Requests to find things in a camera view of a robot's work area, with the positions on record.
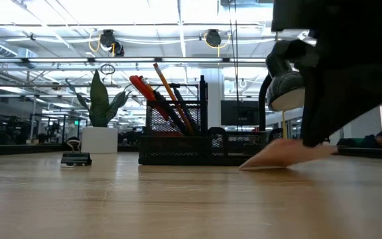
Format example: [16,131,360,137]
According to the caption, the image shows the white plant pot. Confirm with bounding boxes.
[80,126,119,155]

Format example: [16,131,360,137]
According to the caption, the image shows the seated person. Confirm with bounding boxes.
[359,131,382,149]

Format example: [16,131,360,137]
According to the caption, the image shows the black gooseneck desk lamp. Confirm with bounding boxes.
[258,49,308,132]

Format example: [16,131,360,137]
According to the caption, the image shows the pink sticky note pad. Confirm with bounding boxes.
[239,138,340,171]

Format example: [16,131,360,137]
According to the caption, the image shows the red-handled scissors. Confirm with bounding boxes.
[129,74,184,137]

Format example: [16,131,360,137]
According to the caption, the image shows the green snake plant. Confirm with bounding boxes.
[65,68,133,128]

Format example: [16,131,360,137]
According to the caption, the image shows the black ceiling cord reel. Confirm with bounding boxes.
[204,29,223,48]
[98,29,126,58]

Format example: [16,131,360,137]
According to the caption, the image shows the black binder clip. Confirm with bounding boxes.
[60,139,93,167]

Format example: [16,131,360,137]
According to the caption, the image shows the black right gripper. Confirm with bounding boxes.
[302,31,382,148]

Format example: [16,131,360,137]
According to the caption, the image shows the black mesh desk organizer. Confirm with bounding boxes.
[137,100,286,167]

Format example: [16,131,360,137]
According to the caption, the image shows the black monitor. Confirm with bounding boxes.
[220,100,260,127]

